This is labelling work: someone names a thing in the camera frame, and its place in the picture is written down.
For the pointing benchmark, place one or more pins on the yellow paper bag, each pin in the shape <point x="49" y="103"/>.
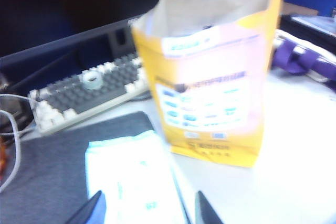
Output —
<point x="210" y="85"/>

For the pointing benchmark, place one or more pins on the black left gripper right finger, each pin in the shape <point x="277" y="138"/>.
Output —
<point x="206" y="209"/>

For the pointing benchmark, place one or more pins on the light blue wet wipes pack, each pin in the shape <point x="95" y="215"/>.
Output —
<point x="131" y="176"/>

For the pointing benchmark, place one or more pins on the grey desk mat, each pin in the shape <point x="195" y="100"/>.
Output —
<point x="52" y="166"/>

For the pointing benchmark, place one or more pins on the clear tape roll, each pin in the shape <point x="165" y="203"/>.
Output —
<point x="92" y="80"/>

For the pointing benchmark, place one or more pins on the purple object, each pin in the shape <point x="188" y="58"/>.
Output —
<point x="302" y="58"/>

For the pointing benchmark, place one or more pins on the grey and white keyboard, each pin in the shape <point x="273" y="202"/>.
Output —
<point x="86" y="95"/>

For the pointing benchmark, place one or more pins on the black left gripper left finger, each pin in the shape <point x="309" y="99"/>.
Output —
<point x="88" y="209"/>

